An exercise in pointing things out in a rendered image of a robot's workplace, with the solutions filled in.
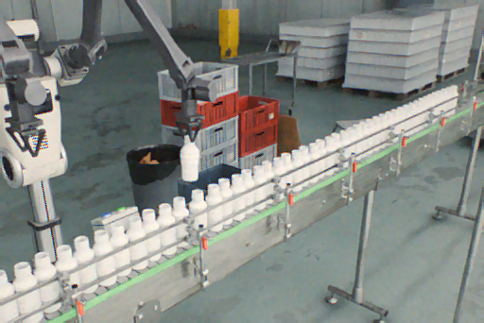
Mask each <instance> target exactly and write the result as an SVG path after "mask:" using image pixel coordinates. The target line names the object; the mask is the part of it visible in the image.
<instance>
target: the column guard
mask: <svg viewBox="0 0 484 323"><path fill-rule="evenodd" d="M238 27H239V8H237V9H219V10H218V37H219V58H220V59H222V60H224V59H228V58H233V57H238Z"/></svg>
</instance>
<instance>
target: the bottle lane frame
mask: <svg viewBox="0 0 484 323"><path fill-rule="evenodd" d="M469 111H470V108H469V109H467V110H465V111H463V112H459V113H457V114H455V115H453V116H451V117H450V119H446V120H445V123H444V126H441V132H440V138H439V140H440V143H439V145H438V149H439V150H442V149H444V148H445V147H447V146H448V145H450V144H451V143H453V142H455V141H456V140H458V139H460V138H461V137H464V134H465V133H464V130H461V129H460V125H461V124H462V129H466V126H465V124H463V123H462V122H461V119H462V117H463V116H464V119H463V122H464V123H467V121H468V116H469ZM482 125H484V100H483V101H481V103H478V104H476V109H475V110H473V113H472V118H471V125H470V133H471V132H472V131H474V130H476V129H477V128H479V127H480V126H482ZM437 128H438V124H436V125H435V126H433V127H429V128H428V129H425V130H424V131H422V132H420V133H419V134H417V135H415V136H412V137H411V139H407V140H406V143H405V146H403V148H402V154H401V160H400V162H401V163H402V165H400V171H401V173H400V174H402V173H404V171H406V170H407V169H408V168H410V167H412V166H413V165H415V164H417V163H418V162H421V161H423V160H425V159H427V158H428V157H430V156H432V154H433V151H432V150H433V149H431V148H429V147H428V141H430V142H431V143H430V147H433V148H434V141H431V140H430V139H429V135H430V133H432V136H431V139H433V140H435V139H436V134H437ZM398 147H399V144H396V145H394V146H392V147H391V148H389V149H388V150H386V151H385V150H384V152H380V153H378V154H376V155H375V156H372V157H371V158H368V159H367V160H365V161H363V163H362V164H358V165H357V166H356V172H353V177H352V188H353V190H354V191H353V192H352V201H354V200H355V199H357V198H360V197H362V196H363V195H364V194H366V193H368V192H369V191H371V190H373V189H374V188H376V186H377V176H378V175H379V174H380V173H382V172H383V171H385V170H388V172H389V174H388V181H389V180H390V179H392V178H393V177H394V174H393V172H394V171H392V170H390V168H391V169H395V162H396V161H397V154H398ZM439 150H438V151H439ZM391 153H392V157H391V159H392V160H393V161H394V162H391V161H390V154H391ZM390 162H391V165H390V168H389V163H390ZM400 174H399V175H400ZM349 175H350V168H349V169H347V170H345V171H343V172H341V173H339V174H337V175H336V176H332V177H331V178H328V179H327V180H326V181H324V182H322V183H320V184H318V185H316V186H315V187H311V188H309V189H307V190H305V191H303V192H302V193H300V194H299V197H295V196H293V203H292V206H291V205H290V211H289V222H290V223H291V224H292V228H291V229H290V233H291V238H292V236H294V235H296V234H297V233H299V232H301V231H304V230H306V229H307V228H309V227H311V226H312V225H314V224H315V223H316V222H318V221H320V220H322V219H324V218H326V217H327V216H328V215H330V214H331V213H334V212H335V211H337V210H340V209H341V208H343V207H345V206H346V202H345V198H343V197H341V195H339V192H340V188H343V187H341V186H340V183H341V180H342V179H344V183H343V186H344V187H348V183H349ZM346 190H347V189H345V188H343V192H342V195H343V196H346V197H347V193H346ZM279 212H282V216H281V220H283V221H285V201H283V202H282V203H279V205H277V206H275V207H272V208H271V209H267V210H266V211H264V212H260V213H259V214H258V215H256V216H253V218H251V219H249V220H246V221H244V222H242V223H239V224H238V225H236V226H235V227H233V226H232V228H231V229H229V230H225V231H224V232H222V233H220V234H217V236H215V237H214V238H213V241H212V242H210V241H207V250H204V268H206V269H208V271H209V274H208V275H207V280H208V281H209V285H212V284H214V283H215V282H216V281H219V280H221V279H222V278H224V277H226V275H230V274H231V273H233V272H234V271H235V270H236V269H238V268H240V267H241V266H243V265H245V264H248V263H249V262H251V261H253V260H254V259H256V258H258V257H259V256H260V255H262V254H264V253H267V252H269V251H270V250H271V249H273V248H274V247H276V246H278V245H279V244H281V243H282V242H283V241H284V238H283V233H282V232H281V231H285V230H284V228H283V224H284V223H282V222H281V220H279ZM279 222H281V231H280V230H279V229H278V223H279ZM175 254H176V253H175ZM197 255H199V245H197V246H193V248H191V249H189V250H184V252H182V253H181V254H176V257H174V258H172V259H171V260H169V259H167V262H165V263H158V265H157V266H155V267H153V268H151V269H150V268H148V269H149V270H148V271H147V272H145V273H143V274H139V273H138V276H136V277H134V278H132V279H130V278H128V279H129V280H128V281H126V282H124V283H122V284H119V283H117V285H118V286H116V287H114V288H113V289H108V288H106V289H107V292H105V293H104V294H102V295H100V296H98V295H95V298H92V299H90V300H88V301H87V300H85V299H84V300H85V301H87V305H86V306H83V310H84V313H83V315H82V320H83V323H135V319H134V315H135V313H136V311H137V309H138V308H140V307H142V306H143V305H145V304H147V303H149V302H150V301H151V300H153V299H154V298H156V299H158V300H160V311H161V314H163V313H164V312H166V311H168V310H169V309H171V308H173V307H175V306H177V305H179V304H180V303H182V302H183V301H184V300H186V299H188V298H190V297H192V296H193V295H195V294H197V293H198V292H200V291H201V287H200V286H199V283H200V280H199V279H198V277H197V275H196V276H195V267H197V265H196V264H194V257H195V256H197ZM199 266H200V260H199ZM209 285H208V286H209ZM71 307H72V310H70V311H68V312H66V313H64V314H62V313H61V312H59V314H60V315H59V316H58V317H56V318H54V319H52V320H48V319H46V323H76V322H75V320H76V319H77V317H76V311H75V307H73V306H71Z"/></svg>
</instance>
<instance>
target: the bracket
mask: <svg viewBox="0 0 484 323"><path fill-rule="evenodd" d="M463 90H464V91H463ZM461 91H462V92H463V93H462V97H463V98H462V99H461V102H462V104H460V106H459V107H460V108H462V109H463V108H465V104H463V103H464V102H465V101H468V102H470V104H471V108H470V111H469V116H468V121H467V123H464V122H463V119H464V116H463V117H462V119H461V122H462V123H463V124H465V126H466V129H462V124H461V125H460V129H461V130H464V133H465V134H464V136H468V133H470V125H471V118H472V113H473V110H474V111H475V109H476V104H477V103H481V101H477V100H476V98H475V95H473V99H465V97H466V95H467V93H466V91H467V87H465V88H462V89H461ZM434 111H435V108H432V107H430V108H429V112H431V113H430V114H428V117H430V119H428V120H426V121H427V124H428V125H431V124H433V120H431V117H432V118H433V117H438V120H439V123H438V128H437V134H436V139H435V140H433V139H431V136H432V133H430V135H429V139H430V140H431V141H434V148H433V147H430V143H431V142H430V141H428V147H429V148H431V149H433V150H432V151H433V154H436V152H437V151H438V150H439V149H438V145H439V143H440V140H439V138H440V132H441V126H444V123H445V120H446V119H450V117H447V116H444V111H443V110H441V113H440V114H439V115H436V114H432V112H434ZM393 136H395V137H398V140H400V141H399V147H398V154H397V161H393V160H392V159H391V157H392V153H391V154H390V161H391V162H395V169H391V168H390V165H391V162H390V163H389V168H390V170H392V171H394V172H393V174H394V176H395V177H398V175H399V174H400V173H401V171H400V165H402V163H401V162H400V160H401V154H402V148H403V146H405V143H406V139H411V137H407V136H405V129H404V128H402V129H401V133H400V134H394V132H390V133H389V137H390V139H388V140H387V144H391V143H392V141H393V140H392V139H391V137H393ZM338 153H340V155H339V156H338V160H339V163H337V168H339V169H340V168H342V167H343V165H344V163H341V162H342V161H348V162H349V164H350V175H349V183H348V187H344V186H343V183H344V178H343V179H342V180H341V183H340V186H341V187H343V188H345V189H347V190H346V193H347V197H346V196H343V195H342V192H343V188H340V192H339V195H340V196H341V197H343V198H345V202H346V205H347V206H350V203H351V202H352V192H353V191H354V190H353V188H352V177H353V172H356V166H357V165H358V164H362V163H363V161H357V160H356V157H355V156H354V154H355V153H352V157H351V158H345V156H344V155H342V153H345V148H342V147H340V148H338ZM271 183H273V184H276V185H275V186H273V191H275V193H274V194H272V199H273V200H278V199H280V194H277V192H280V191H281V192H284V197H285V221H283V220H281V216H282V212H279V220H281V222H282V223H284V224H283V228H284V230H285V231H281V222H279V223H278V230H280V231H281V232H282V233H283V238H284V242H288V239H289V238H291V233H290V229H291V228H292V224H291V223H290V222H289V211H290V205H291V206H292V203H293V196H295V197H299V194H296V193H293V192H292V187H291V183H287V184H286V188H284V189H283V188H281V186H279V185H278V184H279V183H281V177H277V176H275V177H273V178H272V182H271ZM160 206H161V205H159V206H157V210H158V211H157V212H156V211H154V213H155V218H156V217H159V216H160V213H159V211H160V210H159V209H160ZM183 219H184V222H183V223H184V224H186V225H188V227H186V232H188V233H189V234H187V235H185V236H184V238H185V241H184V242H186V243H188V244H191V243H193V242H194V241H195V236H194V235H193V234H191V233H195V234H196V240H197V241H199V255H197V256H195V257H194V264H196V265H197V267H195V276H196V275H197V277H198V279H199V280H200V283H199V286H200V287H201V291H202V292H204V291H205V287H206V286H208V285H209V281H208V280H207V275H208V274H209V271H208V269H206V268H204V250H207V240H208V241H210V242H212V241H213V238H212V237H209V236H207V230H205V229H203V224H199V230H194V227H193V226H191V224H193V223H194V217H193V216H191V215H188V216H186V217H184V218H183ZM34 260H35V256H34ZM34 260H30V261H29V262H30V263H31V266H32V270H34V269H35V268H36V266H37V265H36V264H35V261H34ZM199 260H200V266H199ZM199 270H200V271H199ZM57 277H58V282H59V283H60V284H62V285H61V286H60V290H61V291H62V292H63V293H64V295H62V296H60V299H61V303H62V304H63V305H65V306H66V305H68V304H70V303H71V304H72V305H75V311H76V317H77V319H76V320H75V322H76V323H83V320H82V315H83V313H84V310H83V306H86V305H87V301H85V300H84V299H83V294H82V290H81V289H80V288H78V285H77V284H72V285H69V284H68V283H66V282H68V281H70V280H71V279H70V275H69V274H68V273H67V272H65V271H63V272H61V273H59V274H58V275H57ZM71 289H72V290H71Z"/></svg>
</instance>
